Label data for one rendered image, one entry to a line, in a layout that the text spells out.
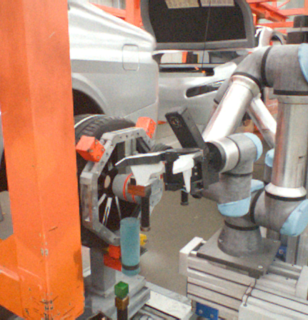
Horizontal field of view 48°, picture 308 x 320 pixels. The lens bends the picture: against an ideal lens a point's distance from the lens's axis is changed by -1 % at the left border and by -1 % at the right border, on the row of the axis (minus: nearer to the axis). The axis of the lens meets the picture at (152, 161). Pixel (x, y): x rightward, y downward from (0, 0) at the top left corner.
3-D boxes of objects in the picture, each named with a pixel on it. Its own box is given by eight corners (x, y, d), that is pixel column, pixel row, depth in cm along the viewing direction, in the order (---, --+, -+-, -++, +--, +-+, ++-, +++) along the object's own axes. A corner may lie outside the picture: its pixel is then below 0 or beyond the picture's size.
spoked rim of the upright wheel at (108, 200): (123, 158, 213) (76, 108, 174) (156, 163, 201) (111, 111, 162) (88, 235, 196) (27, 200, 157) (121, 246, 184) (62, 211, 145)
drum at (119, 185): (128, 193, 179) (128, 167, 176) (164, 202, 168) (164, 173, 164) (111, 202, 168) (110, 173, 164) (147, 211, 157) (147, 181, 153)
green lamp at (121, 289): (121, 289, 127) (120, 279, 126) (129, 293, 125) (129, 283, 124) (113, 295, 124) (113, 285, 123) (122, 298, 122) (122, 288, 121)
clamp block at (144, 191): (133, 190, 149) (133, 178, 147) (151, 194, 144) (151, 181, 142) (126, 193, 145) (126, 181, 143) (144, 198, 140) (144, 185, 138)
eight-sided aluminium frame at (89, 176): (151, 216, 201) (151, 122, 187) (161, 219, 197) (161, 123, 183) (83, 257, 157) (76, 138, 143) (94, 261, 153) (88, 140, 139)
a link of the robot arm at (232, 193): (218, 201, 93) (220, 160, 90) (256, 212, 85) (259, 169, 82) (199, 208, 87) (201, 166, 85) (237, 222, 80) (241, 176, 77)
